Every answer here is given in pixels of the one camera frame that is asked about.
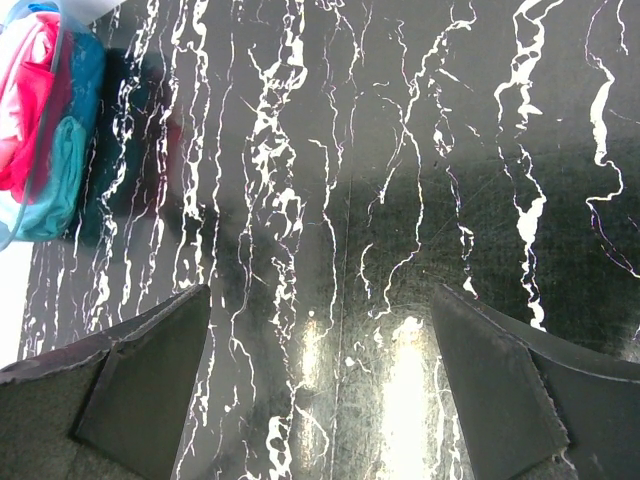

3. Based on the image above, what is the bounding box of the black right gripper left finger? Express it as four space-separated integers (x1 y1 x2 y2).
1 285 210 479

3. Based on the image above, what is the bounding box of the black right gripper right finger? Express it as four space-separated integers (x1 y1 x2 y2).
431 285 639 479

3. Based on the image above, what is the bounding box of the teal blue t shirt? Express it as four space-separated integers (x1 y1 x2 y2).
1 32 106 242

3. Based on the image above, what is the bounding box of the translucent blue plastic basket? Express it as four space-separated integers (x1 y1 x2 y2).
1 1 106 247

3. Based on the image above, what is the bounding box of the magenta t shirt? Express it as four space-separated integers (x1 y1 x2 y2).
1 11 73 203

